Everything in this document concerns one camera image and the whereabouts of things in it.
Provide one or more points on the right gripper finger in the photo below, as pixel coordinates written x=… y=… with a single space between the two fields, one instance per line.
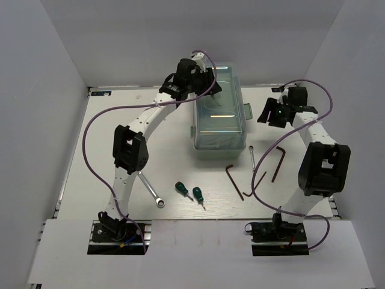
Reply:
x=268 y=108
x=279 y=122

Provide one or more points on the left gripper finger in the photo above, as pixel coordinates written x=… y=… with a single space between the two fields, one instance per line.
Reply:
x=215 y=89
x=211 y=77

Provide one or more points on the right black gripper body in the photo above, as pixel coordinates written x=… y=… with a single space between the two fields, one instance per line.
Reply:
x=278 y=109

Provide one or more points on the green toolbox with clear lid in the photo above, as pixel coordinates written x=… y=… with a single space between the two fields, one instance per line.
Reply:
x=219 y=130

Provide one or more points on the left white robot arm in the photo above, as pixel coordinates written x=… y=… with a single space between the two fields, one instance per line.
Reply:
x=131 y=155

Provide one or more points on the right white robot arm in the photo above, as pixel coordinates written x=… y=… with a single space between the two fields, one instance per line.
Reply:
x=324 y=168

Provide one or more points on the small silver wrench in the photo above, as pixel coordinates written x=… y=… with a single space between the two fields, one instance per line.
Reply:
x=253 y=162

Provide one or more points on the right dark hex key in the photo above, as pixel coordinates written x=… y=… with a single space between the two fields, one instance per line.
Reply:
x=283 y=151

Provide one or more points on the dark hex key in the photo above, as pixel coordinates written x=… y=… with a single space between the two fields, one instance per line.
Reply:
x=255 y=187
x=283 y=151
x=233 y=182

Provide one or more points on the left dark hex key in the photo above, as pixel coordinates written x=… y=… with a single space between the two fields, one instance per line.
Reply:
x=233 y=182

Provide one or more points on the middle dark hex key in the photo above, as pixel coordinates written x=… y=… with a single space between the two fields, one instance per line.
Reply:
x=255 y=187

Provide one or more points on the right green stubby screwdriver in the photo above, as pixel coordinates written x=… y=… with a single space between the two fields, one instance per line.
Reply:
x=199 y=196

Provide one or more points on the green stubby screwdriver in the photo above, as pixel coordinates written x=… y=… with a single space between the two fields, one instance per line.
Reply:
x=199 y=196
x=180 y=188

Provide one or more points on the left green stubby screwdriver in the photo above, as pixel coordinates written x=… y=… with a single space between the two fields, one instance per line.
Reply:
x=180 y=188

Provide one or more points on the large silver ratchet wrench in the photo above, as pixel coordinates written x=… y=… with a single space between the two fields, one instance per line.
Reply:
x=159 y=201

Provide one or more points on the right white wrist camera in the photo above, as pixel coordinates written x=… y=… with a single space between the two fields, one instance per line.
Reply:
x=283 y=98

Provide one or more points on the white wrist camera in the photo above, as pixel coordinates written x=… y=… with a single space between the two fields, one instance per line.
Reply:
x=283 y=98
x=199 y=58

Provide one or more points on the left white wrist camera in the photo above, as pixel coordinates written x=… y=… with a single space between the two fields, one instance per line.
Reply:
x=199 y=58

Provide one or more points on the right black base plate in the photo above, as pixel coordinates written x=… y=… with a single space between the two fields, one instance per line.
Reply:
x=265 y=241

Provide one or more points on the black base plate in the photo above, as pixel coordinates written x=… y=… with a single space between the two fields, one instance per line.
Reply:
x=127 y=242
x=265 y=241

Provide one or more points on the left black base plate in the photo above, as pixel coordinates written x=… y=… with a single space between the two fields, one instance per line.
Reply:
x=127 y=242

